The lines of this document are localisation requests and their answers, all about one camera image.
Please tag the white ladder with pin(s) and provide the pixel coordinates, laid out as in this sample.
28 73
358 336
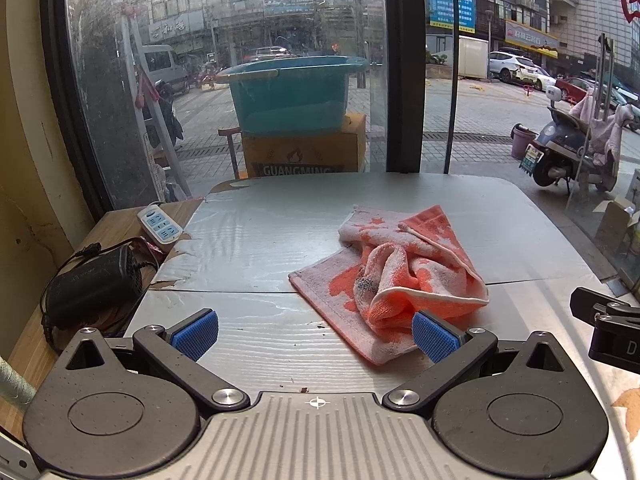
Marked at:
150 110

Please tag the white car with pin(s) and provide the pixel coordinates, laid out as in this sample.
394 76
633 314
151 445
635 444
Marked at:
537 79

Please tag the grey van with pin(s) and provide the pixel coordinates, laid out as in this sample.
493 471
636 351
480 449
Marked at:
165 67

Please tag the purple bucket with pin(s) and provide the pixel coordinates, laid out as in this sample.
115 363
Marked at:
522 142

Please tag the blue signboard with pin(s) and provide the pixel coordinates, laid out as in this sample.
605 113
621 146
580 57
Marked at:
450 6

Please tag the metal pole rack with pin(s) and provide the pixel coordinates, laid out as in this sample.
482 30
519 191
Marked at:
611 75

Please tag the orange and white towel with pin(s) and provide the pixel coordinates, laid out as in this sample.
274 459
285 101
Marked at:
400 270

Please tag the open brown cardboard box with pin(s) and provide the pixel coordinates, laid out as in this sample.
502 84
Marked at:
617 222

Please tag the grey wrapped pipe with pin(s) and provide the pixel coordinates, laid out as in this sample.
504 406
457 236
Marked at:
15 382

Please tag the teal plastic tub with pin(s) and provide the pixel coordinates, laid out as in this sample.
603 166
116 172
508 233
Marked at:
290 95

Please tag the red car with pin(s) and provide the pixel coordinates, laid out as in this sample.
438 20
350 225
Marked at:
575 89

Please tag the yellow cardboard box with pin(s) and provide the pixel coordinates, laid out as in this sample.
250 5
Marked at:
305 152

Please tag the black parked motorcycle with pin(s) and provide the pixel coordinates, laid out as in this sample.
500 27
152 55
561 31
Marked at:
167 110

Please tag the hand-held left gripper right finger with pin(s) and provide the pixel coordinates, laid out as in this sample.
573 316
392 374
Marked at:
434 337

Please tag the white SUV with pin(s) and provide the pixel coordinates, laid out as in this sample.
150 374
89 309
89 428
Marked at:
507 65

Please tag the black power adapter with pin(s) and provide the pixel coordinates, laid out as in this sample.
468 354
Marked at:
92 285

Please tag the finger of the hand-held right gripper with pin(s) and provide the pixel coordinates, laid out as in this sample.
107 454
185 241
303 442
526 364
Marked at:
615 345

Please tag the black window pillar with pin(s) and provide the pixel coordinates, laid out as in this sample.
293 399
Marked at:
402 60

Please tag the yellow shop sign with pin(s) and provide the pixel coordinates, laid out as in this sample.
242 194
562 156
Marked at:
530 39

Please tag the wooden side table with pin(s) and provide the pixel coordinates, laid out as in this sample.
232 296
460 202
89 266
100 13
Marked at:
107 230

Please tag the white kiosk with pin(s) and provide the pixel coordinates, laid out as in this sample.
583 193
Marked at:
472 57

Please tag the white power strip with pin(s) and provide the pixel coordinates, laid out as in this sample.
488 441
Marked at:
160 224

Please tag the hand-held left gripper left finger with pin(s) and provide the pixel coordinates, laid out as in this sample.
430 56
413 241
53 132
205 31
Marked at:
196 335

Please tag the grey blue scooter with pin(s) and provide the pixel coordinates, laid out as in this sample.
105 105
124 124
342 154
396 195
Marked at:
560 145

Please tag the pink cloth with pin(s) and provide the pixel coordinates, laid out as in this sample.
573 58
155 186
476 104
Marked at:
607 132

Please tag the wooden stool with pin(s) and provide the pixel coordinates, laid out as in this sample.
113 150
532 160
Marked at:
231 152

